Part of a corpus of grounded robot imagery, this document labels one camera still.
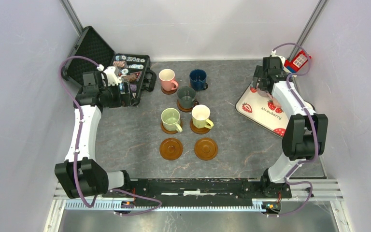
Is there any dark brown coaster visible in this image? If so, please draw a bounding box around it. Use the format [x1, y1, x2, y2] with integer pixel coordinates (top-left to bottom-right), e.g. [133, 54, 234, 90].
[161, 87, 177, 95]

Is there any light green mug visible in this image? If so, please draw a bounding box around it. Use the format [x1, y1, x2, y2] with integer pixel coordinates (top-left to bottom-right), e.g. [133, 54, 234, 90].
[160, 108, 181, 132]

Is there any dark blue mug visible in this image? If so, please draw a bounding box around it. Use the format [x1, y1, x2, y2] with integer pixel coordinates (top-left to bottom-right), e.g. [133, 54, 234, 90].
[189, 69, 208, 89]

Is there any yellow mug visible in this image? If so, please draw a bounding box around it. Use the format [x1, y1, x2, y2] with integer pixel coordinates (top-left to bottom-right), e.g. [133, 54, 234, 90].
[191, 104, 214, 129]

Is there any dark green mug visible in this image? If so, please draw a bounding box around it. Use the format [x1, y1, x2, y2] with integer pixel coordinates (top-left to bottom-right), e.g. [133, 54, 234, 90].
[177, 86, 199, 110]

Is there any grooved wooden coaster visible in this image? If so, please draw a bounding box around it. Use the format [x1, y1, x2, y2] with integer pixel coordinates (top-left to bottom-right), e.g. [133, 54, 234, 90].
[177, 102, 198, 113]

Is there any mauve mug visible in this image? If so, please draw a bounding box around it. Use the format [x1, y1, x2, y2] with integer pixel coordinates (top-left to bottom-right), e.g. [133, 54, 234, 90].
[257, 90, 268, 97]

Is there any cream pink mug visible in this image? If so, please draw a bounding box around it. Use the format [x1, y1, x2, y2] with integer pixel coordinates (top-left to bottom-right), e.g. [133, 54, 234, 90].
[267, 93, 282, 108]

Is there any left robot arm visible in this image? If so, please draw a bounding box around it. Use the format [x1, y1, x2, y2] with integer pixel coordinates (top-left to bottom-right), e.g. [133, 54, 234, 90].
[54, 71, 134, 199]

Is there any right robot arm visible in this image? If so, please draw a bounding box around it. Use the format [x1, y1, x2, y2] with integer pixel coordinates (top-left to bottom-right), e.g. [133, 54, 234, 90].
[252, 56, 328, 197]

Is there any strawberry pattern tray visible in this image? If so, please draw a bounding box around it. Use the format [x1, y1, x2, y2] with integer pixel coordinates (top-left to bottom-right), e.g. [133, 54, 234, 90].
[235, 86, 289, 138]

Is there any red blue toy truck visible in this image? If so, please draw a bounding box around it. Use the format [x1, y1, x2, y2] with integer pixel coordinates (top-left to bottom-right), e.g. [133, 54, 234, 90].
[284, 50, 312, 73]

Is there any black poker chip case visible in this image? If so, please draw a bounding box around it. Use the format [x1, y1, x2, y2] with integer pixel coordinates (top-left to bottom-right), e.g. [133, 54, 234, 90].
[70, 26, 157, 107]

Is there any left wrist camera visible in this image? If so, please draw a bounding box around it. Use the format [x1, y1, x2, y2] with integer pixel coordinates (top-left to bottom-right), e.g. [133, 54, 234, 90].
[97, 64, 123, 87]

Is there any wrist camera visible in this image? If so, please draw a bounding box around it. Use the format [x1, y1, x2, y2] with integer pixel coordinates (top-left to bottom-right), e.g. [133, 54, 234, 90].
[97, 64, 123, 87]
[271, 50, 286, 68]

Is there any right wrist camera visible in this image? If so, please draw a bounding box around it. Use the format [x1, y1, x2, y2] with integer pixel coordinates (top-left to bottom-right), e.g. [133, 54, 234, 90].
[271, 50, 286, 68]

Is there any aluminium frame rail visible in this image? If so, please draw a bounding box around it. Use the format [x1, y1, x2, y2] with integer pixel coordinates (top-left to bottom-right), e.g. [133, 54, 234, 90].
[52, 178, 344, 212]

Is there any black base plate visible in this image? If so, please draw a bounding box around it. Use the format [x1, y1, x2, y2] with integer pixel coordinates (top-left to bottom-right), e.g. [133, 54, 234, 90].
[101, 177, 292, 207]

